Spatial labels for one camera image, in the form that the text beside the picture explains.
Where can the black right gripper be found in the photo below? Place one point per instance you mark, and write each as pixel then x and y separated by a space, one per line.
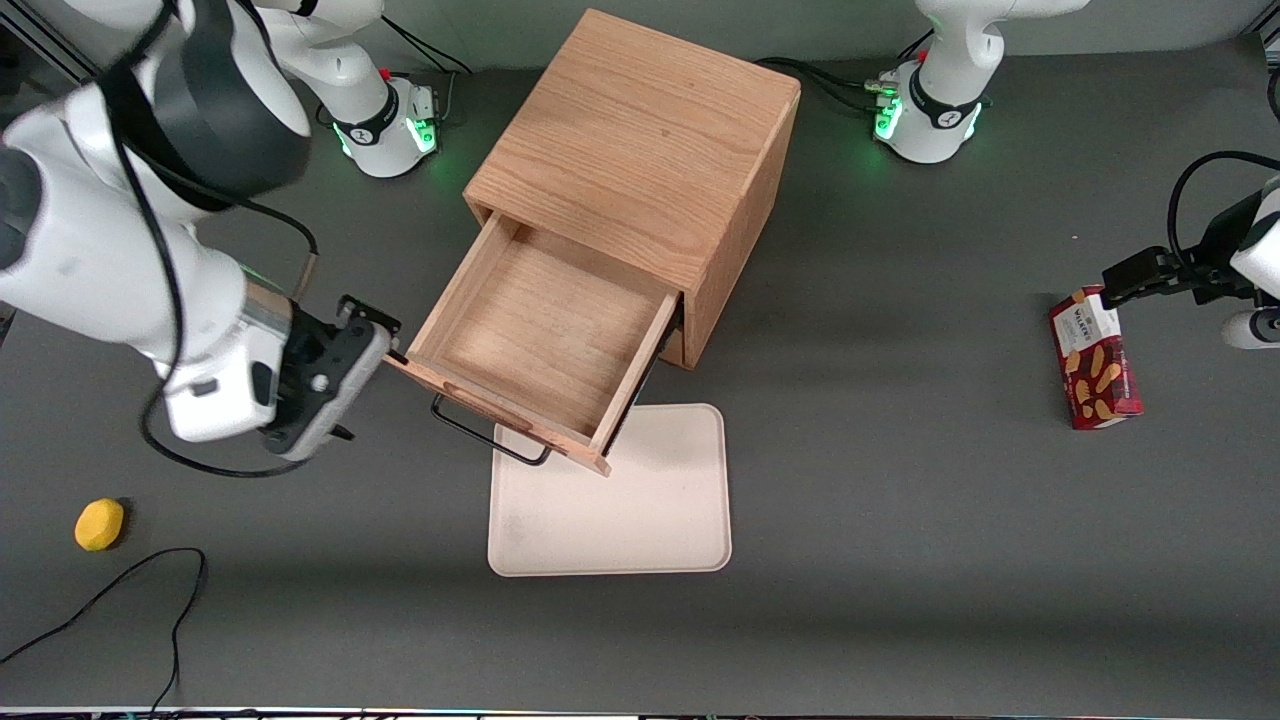
pixel 303 343

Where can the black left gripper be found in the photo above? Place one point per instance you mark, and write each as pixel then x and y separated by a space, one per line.
pixel 1213 253

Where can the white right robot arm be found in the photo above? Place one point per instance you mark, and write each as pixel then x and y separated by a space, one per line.
pixel 90 260

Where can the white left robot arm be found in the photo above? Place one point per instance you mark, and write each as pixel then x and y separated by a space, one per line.
pixel 940 110

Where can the wooden two-drawer cabinet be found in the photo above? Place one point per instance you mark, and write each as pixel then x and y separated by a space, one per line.
pixel 650 130

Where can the red cookie box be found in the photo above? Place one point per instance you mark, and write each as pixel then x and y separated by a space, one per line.
pixel 1098 370

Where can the yellow lemon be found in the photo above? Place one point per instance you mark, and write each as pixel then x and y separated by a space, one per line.
pixel 99 525

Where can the beige plastic tray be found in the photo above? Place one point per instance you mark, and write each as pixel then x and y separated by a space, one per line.
pixel 640 510

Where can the aluminium frame rail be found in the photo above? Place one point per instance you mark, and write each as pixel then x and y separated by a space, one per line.
pixel 1270 38

